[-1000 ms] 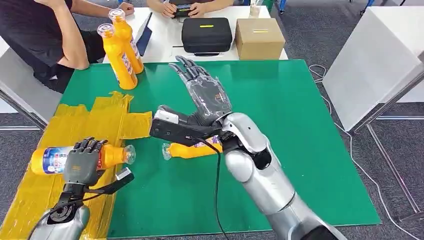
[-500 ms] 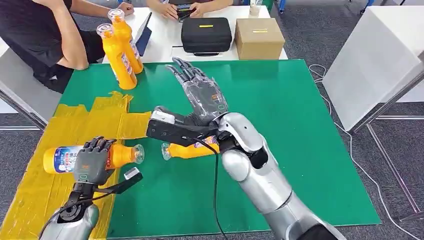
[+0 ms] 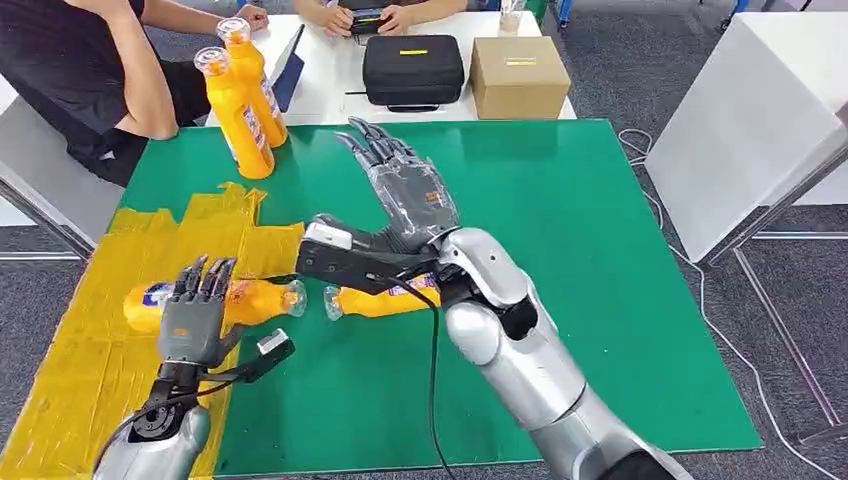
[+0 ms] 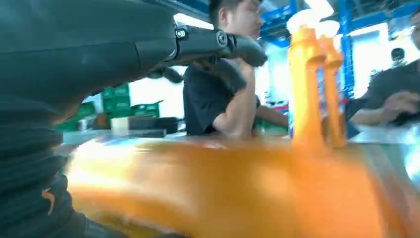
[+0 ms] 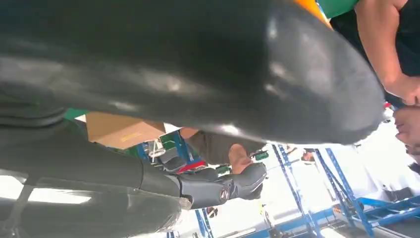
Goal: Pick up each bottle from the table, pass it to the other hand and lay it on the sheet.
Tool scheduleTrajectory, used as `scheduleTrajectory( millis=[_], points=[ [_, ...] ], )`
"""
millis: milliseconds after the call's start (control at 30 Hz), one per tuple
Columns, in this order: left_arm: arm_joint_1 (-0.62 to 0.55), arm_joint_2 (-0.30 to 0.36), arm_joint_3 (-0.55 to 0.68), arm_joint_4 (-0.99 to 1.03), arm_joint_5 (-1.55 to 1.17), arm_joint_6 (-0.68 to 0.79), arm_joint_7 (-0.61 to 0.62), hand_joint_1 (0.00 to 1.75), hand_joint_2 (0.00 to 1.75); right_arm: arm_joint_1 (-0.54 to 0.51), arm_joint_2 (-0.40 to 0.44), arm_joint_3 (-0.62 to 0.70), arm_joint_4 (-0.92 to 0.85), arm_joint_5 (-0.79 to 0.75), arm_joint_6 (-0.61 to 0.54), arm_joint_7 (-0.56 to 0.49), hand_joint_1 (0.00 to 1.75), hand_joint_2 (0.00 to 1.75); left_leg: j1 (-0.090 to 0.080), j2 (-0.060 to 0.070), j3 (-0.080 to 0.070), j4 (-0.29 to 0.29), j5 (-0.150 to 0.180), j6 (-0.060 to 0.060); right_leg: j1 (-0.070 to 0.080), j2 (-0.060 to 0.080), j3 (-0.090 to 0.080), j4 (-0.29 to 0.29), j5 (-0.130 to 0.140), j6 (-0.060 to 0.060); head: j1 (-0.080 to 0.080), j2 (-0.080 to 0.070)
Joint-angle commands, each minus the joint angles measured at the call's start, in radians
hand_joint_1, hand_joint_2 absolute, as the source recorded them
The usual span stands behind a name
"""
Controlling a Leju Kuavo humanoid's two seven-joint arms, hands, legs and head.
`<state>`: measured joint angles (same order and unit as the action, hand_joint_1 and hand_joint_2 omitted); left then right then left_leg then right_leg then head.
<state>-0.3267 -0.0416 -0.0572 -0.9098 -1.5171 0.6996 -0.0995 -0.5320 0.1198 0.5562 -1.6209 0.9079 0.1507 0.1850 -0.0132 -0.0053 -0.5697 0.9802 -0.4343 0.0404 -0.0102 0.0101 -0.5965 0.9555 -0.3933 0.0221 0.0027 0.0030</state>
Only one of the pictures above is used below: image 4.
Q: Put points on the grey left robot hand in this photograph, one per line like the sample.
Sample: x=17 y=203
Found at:
x=82 y=42

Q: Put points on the orange drink bottle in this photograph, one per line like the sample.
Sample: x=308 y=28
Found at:
x=305 y=98
x=334 y=108

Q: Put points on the green crate stack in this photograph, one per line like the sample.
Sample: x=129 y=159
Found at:
x=115 y=100

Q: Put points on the small pale box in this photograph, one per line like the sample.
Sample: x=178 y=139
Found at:
x=119 y=125

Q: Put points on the grey steel table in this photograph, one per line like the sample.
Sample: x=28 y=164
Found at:
x=98 y=136

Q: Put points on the black rectangular device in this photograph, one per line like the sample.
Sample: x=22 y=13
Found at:
x=154 y=124

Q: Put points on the yellow sheet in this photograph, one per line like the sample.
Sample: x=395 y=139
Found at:
x=213 y=190

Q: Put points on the green table mat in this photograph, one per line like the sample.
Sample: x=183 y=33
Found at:
x=272 y=129

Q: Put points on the person with black controller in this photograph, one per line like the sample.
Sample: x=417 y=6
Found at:
x=384 y=88

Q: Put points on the white table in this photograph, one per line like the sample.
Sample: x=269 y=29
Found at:
x=384 y=133

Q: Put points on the distant person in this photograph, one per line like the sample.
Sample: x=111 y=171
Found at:
x=397 y=56

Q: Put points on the blue steel frame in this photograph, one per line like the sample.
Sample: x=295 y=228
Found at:
x=346 y=49

